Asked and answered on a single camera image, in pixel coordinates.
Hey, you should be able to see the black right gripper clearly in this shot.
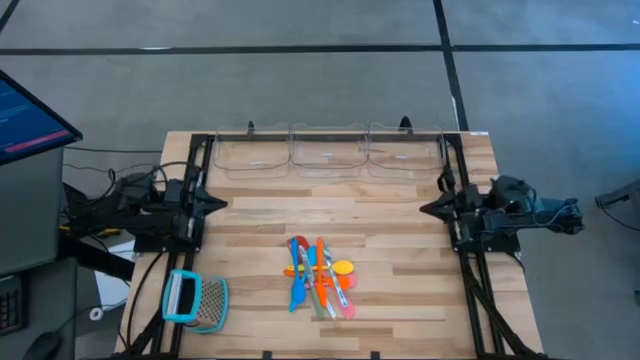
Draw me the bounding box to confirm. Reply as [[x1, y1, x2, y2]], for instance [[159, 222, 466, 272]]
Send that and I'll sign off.
[[419, 169, 484, 246]]

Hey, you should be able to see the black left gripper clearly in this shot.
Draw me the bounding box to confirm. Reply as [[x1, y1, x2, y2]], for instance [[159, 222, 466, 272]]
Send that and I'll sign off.
[[167, 167, 229, 240]]

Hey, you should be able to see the light blue silicone spatula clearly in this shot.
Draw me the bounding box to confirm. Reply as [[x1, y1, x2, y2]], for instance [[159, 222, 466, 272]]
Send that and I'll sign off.
[[304, 244, 321, 281]]

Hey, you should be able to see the yellow silicone spoon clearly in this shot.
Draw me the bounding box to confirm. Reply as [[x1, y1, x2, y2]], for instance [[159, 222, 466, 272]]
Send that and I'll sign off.
[[283, 259, 356, 277]]

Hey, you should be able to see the pink square-headed silicone spatula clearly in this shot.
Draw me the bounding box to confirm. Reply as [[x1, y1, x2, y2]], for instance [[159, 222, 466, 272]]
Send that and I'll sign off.
[[299, 272, 360, 291]]

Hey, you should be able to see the blue silicone spoon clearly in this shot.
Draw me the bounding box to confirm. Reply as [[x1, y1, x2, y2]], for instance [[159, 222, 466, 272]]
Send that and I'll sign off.
[[288, 237, 307, 314]]

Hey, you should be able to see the orange wide silicone spatula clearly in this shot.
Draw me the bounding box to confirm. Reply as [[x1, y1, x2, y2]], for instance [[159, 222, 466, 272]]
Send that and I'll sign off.
[[282, 269, 354, 291]]

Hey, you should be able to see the green-handled table knife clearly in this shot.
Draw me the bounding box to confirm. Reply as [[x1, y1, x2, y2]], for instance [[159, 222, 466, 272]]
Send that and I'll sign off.
[[298, 244, 326, 320]]

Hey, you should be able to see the clear plastic bin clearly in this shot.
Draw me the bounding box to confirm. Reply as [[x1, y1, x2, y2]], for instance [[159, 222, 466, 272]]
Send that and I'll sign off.
[[289, 122, 370, 180], [367, 122, 446, 180], [213, 122, 292, 180]]

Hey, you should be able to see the teal framed box grater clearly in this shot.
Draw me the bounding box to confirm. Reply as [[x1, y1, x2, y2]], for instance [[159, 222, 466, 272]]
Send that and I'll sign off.
[[161, 268, 230, 335]]

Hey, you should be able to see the black desk beam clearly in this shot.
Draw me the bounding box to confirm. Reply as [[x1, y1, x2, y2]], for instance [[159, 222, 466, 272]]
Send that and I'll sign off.
[[58, 234, 136, 282]]

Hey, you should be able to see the white sheet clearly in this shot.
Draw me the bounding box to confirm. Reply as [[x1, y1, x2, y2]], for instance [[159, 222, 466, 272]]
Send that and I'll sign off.
[[93, 239, 137, 311]]

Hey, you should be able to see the pink round-headed silicone spatula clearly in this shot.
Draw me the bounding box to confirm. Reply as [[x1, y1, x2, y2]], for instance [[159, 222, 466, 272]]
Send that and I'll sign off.
[[329, 287, 357, 321]]

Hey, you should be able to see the grey desk cabinet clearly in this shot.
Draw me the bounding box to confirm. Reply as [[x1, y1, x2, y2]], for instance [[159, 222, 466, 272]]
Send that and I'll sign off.
[[0, 146, 66, 277]]

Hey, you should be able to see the black computer monitor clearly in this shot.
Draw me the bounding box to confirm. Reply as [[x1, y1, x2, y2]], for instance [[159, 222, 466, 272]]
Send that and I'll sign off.
[[0, 69, 84, 167]]

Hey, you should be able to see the black computer mouse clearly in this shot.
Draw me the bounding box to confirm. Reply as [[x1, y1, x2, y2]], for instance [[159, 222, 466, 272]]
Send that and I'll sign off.
[[22, 329, 64, 360]]

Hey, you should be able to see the black keyboard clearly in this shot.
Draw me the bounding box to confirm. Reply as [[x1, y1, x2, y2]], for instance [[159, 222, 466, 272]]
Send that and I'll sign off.
[[0, 273, 29, 336]]

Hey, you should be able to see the black aluminium table frame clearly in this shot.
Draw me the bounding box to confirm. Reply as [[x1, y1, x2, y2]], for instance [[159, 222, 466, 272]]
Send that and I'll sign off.
[[117, 130, 546, 360]]

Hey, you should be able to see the red spatula wooden handle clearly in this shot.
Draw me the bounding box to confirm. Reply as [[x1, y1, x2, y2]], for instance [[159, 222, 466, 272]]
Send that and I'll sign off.
[[286, 235, 339, 322]]

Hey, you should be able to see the yellow cable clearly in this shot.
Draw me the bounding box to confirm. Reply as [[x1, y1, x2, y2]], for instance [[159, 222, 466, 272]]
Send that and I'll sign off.
[[59, 227, 121, 237]]

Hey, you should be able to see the black floor cable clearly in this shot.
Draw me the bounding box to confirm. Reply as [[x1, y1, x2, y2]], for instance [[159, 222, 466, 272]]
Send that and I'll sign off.
[[62, 162, 161, 175], [62, 145, 164, 154]]

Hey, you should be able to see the black power cable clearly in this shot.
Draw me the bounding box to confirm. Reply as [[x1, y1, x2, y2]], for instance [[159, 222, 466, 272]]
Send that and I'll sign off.
[[124, 252, 166, 351]]

